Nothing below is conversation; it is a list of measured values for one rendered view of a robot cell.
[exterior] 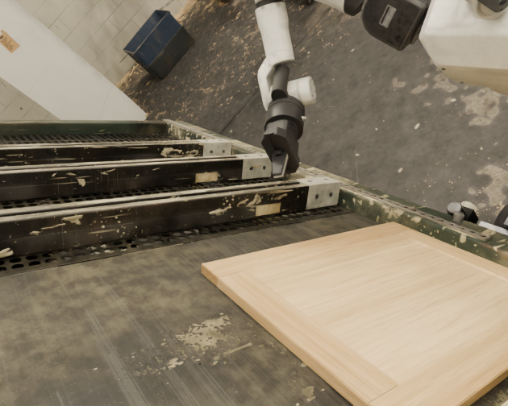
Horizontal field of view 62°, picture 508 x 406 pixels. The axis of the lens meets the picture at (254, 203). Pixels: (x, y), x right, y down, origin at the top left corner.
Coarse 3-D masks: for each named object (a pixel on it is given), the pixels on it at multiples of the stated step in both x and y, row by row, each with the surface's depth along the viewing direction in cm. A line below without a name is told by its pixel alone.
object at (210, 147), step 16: (16, 144) 126; (32, 144) 128; (48, 144) 130; (64, 144) 132; (80, 144) 135; (96, 144) 138; (112, 144) 139; (128, 144) 141; (144, 144) 144; (160, 144) 147; (176, 144) 151; (192, 144) 155; (208, 144) 158; (224, 144) 163; (0, 160) 120; (16, 160) 122; (32, 160) 125; (48, 160) 127; (64, 160) 130; (80, 160) 133; (96, 160) 136; (112, 160) 139
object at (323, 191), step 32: (192, 192) 98; (224, 192) 103; (256, 192) 104; (288, 192) 110; (320, 192) 118; (0, 224) 72; (32, 224) 75; (64, 224) 78; (96, 224) 82; (128, 224) 86; (160, 224) 91; (192, 224) 96; (0, 256) 74
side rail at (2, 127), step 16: (0, 128) 168; (16, 128) 171; (32, 128) 175; (48, 128) 178; (64, 128) 182; (80, 128) 186; (96, 128) 190; (112, 128) 194; (128, 128) 199; (144, 128) 203; (160, 128) 208
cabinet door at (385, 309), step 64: (256, 256) 81; (320, 256) 85; (384, 256) 88; (448, 256) 91; (256, 320) 64; (320, 320) 63; (384, 320) 65; (448, 320) 67; (384, 384) 51; (448, 384) 52
